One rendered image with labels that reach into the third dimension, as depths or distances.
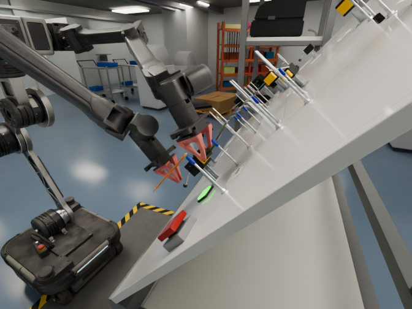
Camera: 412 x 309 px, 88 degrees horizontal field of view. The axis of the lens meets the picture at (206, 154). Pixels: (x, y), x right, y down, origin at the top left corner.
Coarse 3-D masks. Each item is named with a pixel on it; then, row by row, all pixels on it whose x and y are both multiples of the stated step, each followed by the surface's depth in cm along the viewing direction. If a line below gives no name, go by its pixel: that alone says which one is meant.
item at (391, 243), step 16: (352, 176) 82; (368, 176) 76; (368, 192) 68; (368, 208) 63; (384, 208) 61; (384, 224) 55; (384, 240) 52; (400, 240) 51; (384, 256) 51; (400, 256) 47; (400, 272) 44; (400, 288) 43
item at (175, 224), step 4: (180, 212) 41; (184, 212) 41; (176, 216) 41; (180, 216) 40; (184, 216) 40; (172, 220) 41; (176, 220) 39; (180, 220) 39; (168, 224) 41; (172, 224) 38; (176, 224) 38; (180, 224) 40; (164, 228) 41; (168, 228) 38; (172, 228) 37; (176, 228) 38; (164, 232) 38; (168, 232) 38; (172, 232) 37; (176, 232) 39; (160, 236) 39; (164, 236) 39; (168, 236) 38; (172, 236) 39; (160, 240) 40
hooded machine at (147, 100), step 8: (152, 48) 478; (160, 48) 484; (160, 56) 490; (168, 56) 512; (168, 64) 518; (136, 72) 511; (144, 80) 508; (144, 88) 517; (144, 96) 528; (152, 96) 514; (144, 104) 538; (152, 104) 524; (160, 104) 520
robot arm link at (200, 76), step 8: (200, 64) 51; (152, 72) 51; (160, 72) 50; (168, 72) 51; (176, 72) 52; (184, 72) 52; (192, 72) 49; (200, 72) 49; (208, 72) 50; (160, 80) 51; (192, 80) 49; (200, 80) 49; (208, 80) 51; (192, 88) 50; (200, 88) 51
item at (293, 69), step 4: (292, 64) 61; (288, 68) 59; (292, 68) 60; (296, 68) 61; (292, 72) 59; (296, 72) 60; (292, 76) 59; (296, 76) 60; (288, 80) 61; (296, 80) 62; (300, 80) 60; (304, 80) 61; (308, 80) 60; (300, 84) 62; (304, 84) 60
